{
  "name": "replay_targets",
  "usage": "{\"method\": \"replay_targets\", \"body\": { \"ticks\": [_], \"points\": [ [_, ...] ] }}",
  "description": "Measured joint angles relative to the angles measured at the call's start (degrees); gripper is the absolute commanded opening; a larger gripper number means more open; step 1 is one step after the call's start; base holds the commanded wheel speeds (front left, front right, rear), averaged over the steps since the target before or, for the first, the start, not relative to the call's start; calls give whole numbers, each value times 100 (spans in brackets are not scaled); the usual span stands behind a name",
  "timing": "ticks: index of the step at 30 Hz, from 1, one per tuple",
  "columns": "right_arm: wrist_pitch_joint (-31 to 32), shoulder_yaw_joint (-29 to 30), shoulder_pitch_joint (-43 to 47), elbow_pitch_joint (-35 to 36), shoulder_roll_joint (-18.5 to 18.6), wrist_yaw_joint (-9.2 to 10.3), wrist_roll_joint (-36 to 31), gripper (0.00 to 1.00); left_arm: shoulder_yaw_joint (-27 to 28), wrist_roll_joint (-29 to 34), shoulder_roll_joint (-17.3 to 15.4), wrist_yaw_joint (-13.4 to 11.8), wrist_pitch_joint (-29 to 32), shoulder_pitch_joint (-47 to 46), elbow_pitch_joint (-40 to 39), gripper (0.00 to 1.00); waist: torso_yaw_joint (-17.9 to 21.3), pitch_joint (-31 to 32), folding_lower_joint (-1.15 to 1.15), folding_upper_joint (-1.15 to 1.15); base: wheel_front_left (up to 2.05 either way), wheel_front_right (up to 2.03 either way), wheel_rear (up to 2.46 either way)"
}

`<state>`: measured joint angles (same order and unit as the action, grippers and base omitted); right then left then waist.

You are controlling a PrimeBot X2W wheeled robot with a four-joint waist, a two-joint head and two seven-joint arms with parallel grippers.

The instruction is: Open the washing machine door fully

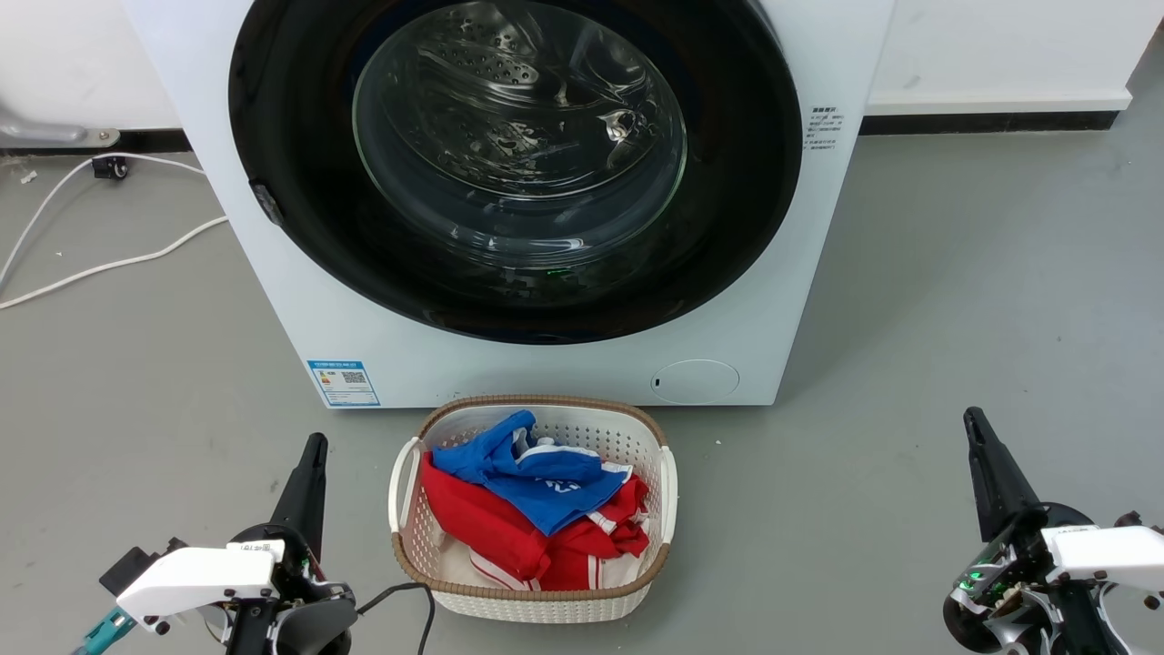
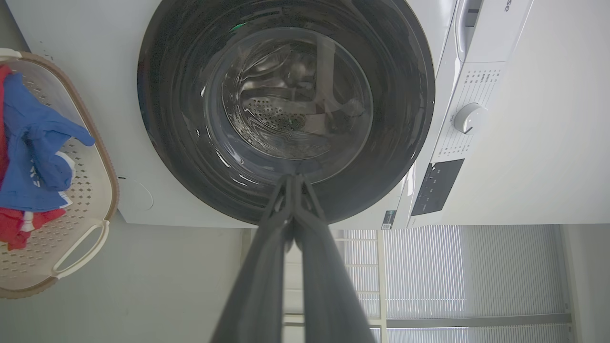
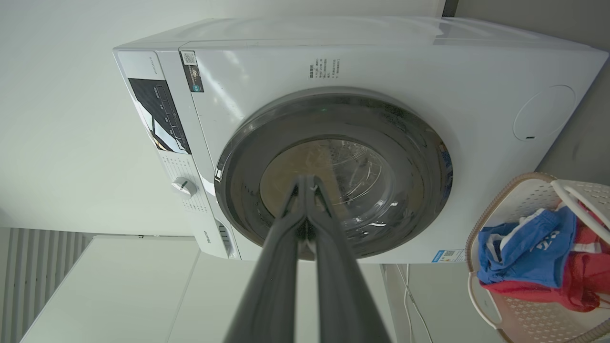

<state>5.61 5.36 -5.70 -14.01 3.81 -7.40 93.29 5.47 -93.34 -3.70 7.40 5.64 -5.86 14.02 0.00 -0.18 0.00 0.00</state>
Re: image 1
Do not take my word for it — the teal cable connector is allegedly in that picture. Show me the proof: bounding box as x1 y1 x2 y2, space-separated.
73 607 137 655

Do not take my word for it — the white front-load washing machine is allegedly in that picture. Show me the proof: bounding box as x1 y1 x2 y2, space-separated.
123 0 897 410

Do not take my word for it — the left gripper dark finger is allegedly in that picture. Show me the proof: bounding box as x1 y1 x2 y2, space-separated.
298 434 328 556
271 434 318 536

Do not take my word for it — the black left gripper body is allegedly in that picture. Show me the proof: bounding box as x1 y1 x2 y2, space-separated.
221 525 357 655

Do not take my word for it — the white woven-rim laundry basket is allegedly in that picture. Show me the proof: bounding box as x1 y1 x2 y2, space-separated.
388 394 679 625

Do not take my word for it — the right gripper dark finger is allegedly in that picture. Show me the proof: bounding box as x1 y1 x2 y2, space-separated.
964 408 1006 544
973 408 1043 533

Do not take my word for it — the round white filter cover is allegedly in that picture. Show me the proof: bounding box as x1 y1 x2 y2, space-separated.
651 359 740 405

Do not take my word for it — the small printed text label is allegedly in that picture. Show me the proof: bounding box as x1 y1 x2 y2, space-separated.
805 105 847 151

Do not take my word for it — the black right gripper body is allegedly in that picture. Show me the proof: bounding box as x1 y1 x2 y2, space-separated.
943 505 1164 655

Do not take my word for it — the red garment with white stripes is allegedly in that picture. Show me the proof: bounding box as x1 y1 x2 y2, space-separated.
420 452 652 592

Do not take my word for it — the black round glass washer door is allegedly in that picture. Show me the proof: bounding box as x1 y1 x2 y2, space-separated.
227 0 804 345

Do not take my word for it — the blue garment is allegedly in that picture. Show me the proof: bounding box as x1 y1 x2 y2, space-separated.
430 409 635 536

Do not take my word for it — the blue energy label sticker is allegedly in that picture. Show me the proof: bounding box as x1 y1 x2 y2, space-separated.
306 360 381 408

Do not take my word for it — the white floor cable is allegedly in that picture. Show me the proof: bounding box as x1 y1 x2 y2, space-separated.
0 153 206 287
0 216 229 311

